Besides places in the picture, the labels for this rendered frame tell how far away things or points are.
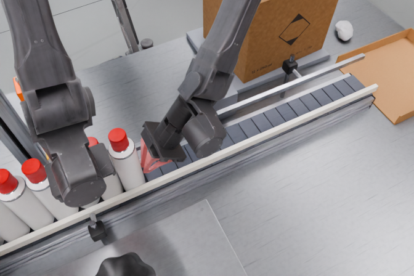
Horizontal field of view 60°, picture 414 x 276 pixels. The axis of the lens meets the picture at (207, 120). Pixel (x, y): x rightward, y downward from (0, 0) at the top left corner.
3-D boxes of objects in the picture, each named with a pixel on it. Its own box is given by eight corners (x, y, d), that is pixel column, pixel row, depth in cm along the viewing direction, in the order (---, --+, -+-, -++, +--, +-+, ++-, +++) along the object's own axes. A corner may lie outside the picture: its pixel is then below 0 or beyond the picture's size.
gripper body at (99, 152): (117, 176, 60) (107, 153, 54) (56, 202, 58) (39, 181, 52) (105, 147, 64) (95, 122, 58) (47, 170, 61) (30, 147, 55)
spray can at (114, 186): (103, 206, 79) (76, 159, 63) (98, 186, 82) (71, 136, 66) (126, 198, 81) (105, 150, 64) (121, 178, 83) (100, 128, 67)
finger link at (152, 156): (135, 181, 76) (156, 151, 71) (124, 155, 79) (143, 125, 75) (161, 180, 80) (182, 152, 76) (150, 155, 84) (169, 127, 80)
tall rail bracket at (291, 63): (288, 112, 101) (301, 71, 88) (274, 95, 105) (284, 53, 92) (298, 108, 102) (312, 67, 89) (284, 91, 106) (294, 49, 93)
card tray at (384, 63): (394, 125, 99) (400, 116, 96) (334, 64, 113) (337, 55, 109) (470, 88, 107) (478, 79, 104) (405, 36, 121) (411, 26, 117)
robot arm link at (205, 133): (222, 75, 72) (193, 66, 65) (254, 115, 66) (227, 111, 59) (188, 117, 77) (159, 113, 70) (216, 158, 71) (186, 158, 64)
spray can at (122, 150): (126, 198, 81) (106, 150, 64) (121, 178, 83) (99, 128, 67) (148, 190, 82) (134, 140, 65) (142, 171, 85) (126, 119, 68)
